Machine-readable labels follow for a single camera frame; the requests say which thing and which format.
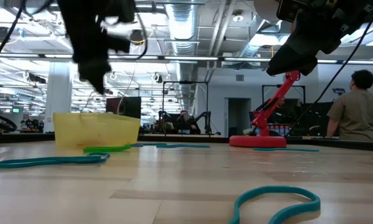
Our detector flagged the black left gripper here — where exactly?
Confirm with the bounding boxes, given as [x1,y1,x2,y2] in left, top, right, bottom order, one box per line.
[57,0,136,96]

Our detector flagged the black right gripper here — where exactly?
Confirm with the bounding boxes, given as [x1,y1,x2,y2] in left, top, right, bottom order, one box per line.
[266,0,373,77]

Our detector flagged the green rubber band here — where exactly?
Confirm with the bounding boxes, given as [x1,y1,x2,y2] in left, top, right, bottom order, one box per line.
[82,145,132,154]

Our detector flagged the yellow translucent plastic bin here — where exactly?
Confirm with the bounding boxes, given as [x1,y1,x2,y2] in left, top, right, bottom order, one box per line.
[52,112,142,149]

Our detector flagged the white pillar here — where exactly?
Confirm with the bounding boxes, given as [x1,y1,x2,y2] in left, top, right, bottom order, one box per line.
[44,62,73,134]

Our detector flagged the black monitor box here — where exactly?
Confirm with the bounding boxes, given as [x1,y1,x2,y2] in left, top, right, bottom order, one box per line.
[106,96,142,119]

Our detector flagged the black cabinets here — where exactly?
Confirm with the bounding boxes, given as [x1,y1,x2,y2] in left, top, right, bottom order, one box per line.
[298,101,333,138]

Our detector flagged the row of colourful boxes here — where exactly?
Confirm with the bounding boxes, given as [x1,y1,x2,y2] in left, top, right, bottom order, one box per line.
[266,123,292,137]

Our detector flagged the person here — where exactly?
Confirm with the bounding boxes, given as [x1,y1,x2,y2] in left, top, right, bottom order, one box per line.
[325,69,373,142]
[173,110,202,135]

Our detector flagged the red articulated desk lamp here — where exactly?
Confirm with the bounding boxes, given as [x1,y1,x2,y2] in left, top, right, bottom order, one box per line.
[229,0,301,149]

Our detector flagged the long ceiling light strip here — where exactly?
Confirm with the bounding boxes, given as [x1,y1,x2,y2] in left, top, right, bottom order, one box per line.
[0,52,373,65]

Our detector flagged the long teal rubber band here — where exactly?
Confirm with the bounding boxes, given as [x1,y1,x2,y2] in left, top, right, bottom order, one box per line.
[0,152,111,170]

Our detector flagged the thick teal rubber band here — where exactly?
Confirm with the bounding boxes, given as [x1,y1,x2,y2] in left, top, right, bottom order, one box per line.
[227,185,322,224]

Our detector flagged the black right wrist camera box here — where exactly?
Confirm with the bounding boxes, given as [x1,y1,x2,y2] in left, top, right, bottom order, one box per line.
[276,0,313,23]

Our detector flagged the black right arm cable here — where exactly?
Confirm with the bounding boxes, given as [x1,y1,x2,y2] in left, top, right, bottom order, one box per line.
[285,18,373,138]

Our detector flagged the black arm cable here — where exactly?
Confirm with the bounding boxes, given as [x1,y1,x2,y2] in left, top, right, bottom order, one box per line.
[285,18,373,138]
[0,0,27,83]

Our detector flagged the black ceiling cable reel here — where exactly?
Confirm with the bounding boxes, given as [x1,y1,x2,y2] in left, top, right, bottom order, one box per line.
[129,29,145,46]
[0,26,11,44]

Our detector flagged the black metal frame rack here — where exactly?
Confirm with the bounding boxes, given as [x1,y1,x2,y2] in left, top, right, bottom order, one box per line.
[162,80,209,135]

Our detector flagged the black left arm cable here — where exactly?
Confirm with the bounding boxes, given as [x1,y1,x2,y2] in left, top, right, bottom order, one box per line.
[0,0,27,83]

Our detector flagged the silver air duct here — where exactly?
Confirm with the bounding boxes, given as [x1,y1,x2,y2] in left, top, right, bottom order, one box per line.
[164,2,200,121]

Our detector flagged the black table edge rail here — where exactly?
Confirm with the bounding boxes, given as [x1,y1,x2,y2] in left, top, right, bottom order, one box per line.
[0,132,373,153]

